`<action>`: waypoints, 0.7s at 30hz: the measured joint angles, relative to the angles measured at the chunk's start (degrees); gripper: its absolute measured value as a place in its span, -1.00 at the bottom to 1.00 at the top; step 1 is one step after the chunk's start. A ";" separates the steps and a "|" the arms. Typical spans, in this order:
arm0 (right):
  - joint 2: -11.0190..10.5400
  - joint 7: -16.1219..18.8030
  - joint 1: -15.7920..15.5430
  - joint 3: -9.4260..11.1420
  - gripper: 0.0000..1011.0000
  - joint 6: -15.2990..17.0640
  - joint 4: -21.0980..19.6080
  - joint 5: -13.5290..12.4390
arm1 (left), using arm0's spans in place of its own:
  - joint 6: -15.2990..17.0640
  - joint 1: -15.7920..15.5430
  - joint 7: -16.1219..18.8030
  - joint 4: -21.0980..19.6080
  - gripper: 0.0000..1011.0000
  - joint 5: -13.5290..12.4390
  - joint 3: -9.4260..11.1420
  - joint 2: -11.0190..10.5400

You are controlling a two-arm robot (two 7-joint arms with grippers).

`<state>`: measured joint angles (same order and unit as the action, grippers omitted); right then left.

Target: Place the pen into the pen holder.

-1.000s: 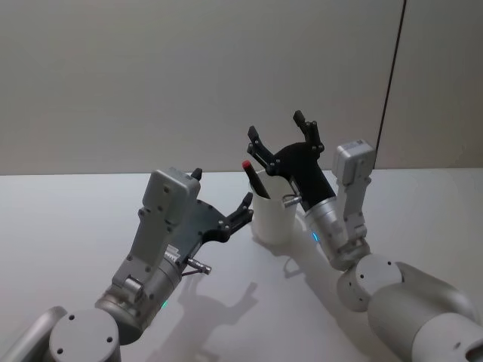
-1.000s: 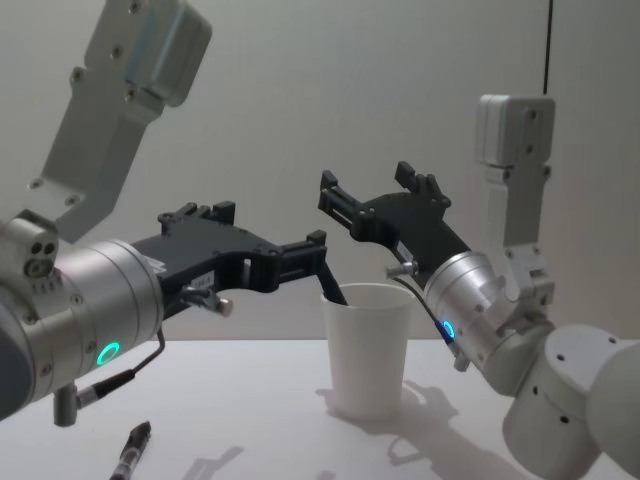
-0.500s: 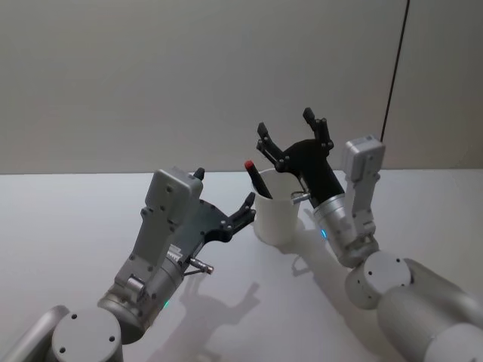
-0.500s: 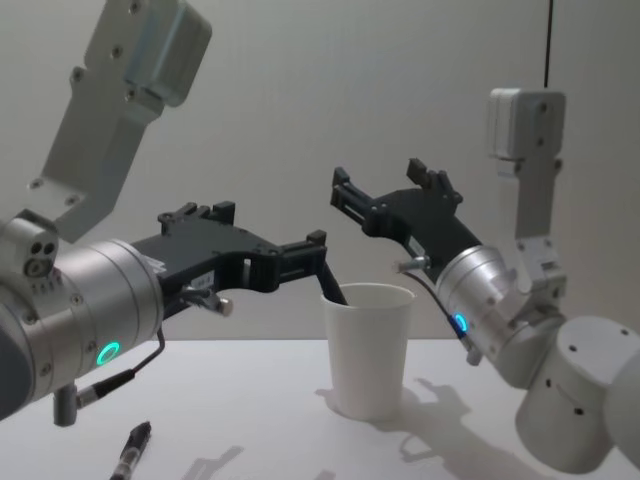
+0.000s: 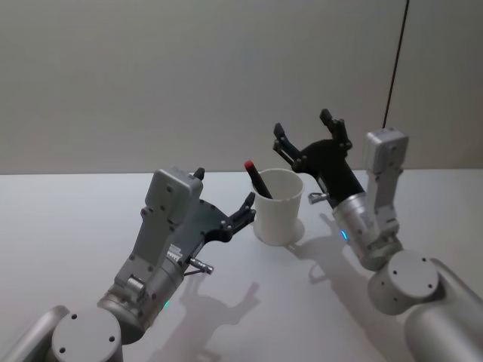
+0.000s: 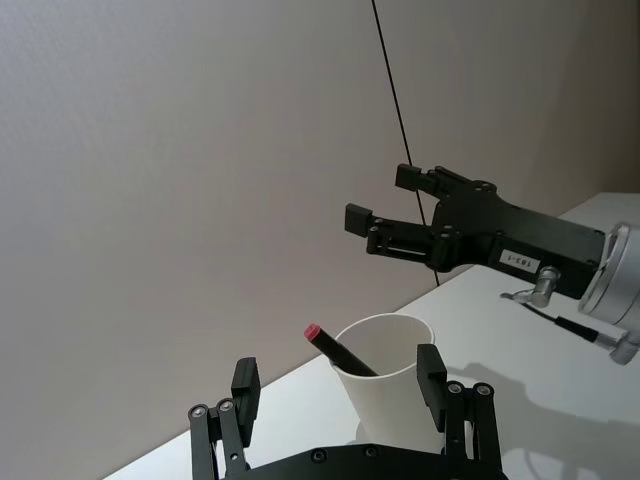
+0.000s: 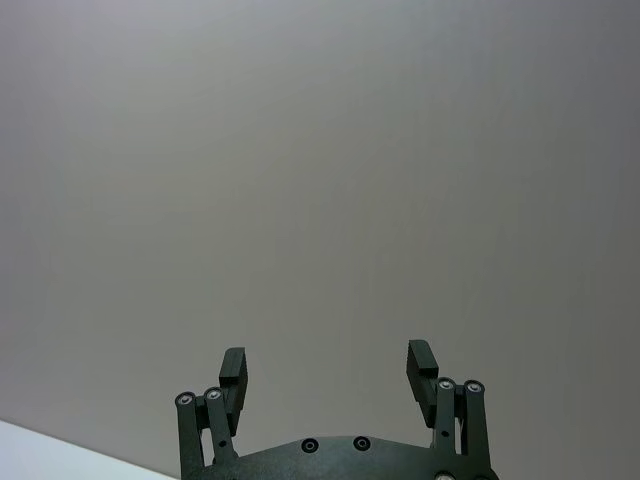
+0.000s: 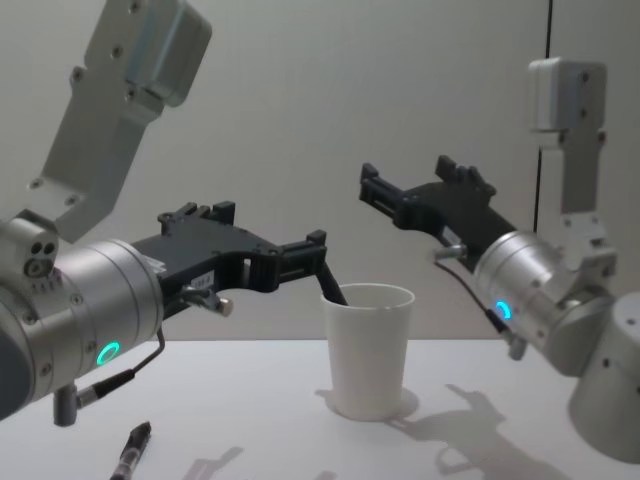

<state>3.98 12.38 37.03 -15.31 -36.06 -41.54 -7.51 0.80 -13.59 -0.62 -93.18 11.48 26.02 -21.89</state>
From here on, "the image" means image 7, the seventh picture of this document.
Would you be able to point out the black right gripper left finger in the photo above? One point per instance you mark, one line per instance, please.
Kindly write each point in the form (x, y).
(235, 380)

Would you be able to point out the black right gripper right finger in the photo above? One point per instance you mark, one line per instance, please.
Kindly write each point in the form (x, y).
(422, 385)

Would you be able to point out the white table cloth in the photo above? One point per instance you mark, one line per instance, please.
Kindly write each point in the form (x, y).
(40, 457)

